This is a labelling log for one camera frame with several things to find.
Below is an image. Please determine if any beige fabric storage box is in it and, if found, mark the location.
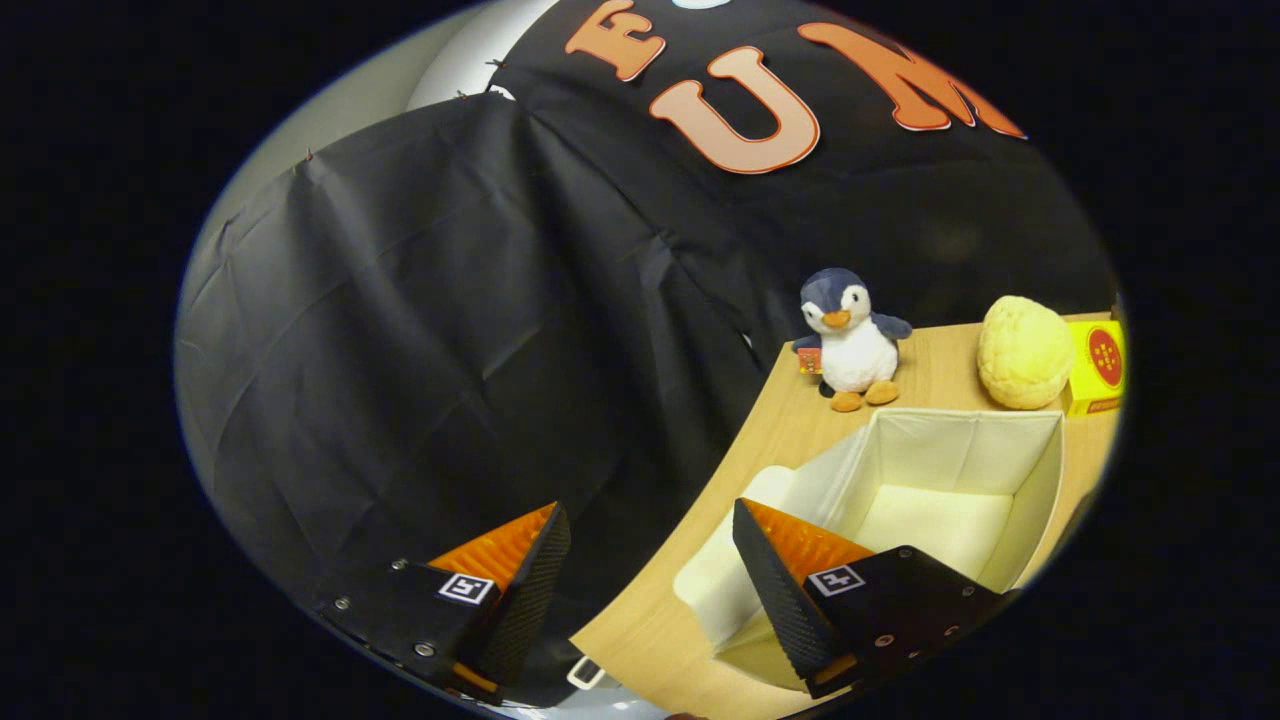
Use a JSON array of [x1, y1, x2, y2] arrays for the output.
[[715, 407, 1067, 693]]

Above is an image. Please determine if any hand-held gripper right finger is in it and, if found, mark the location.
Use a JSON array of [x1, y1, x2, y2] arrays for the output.
[[732, 498, 1021, 701]]

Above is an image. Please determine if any yellow round plush bun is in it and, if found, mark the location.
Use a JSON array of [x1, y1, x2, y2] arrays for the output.
[[977, 295, 1077, 411]]

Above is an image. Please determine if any black backdrop cloth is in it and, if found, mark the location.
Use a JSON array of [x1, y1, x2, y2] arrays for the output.
[[175, 0, 1119, 706]]

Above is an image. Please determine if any penguin plush toy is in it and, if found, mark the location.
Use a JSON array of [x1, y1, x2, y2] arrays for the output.
[[792, 267, 914, 414]]

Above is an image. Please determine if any yellow book with red circle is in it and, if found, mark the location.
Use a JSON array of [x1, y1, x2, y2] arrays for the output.
[[1060, 318, 1128, 417]]

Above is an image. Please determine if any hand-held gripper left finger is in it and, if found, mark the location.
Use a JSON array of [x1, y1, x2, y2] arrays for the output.
[[315, 502, 573, 707]]

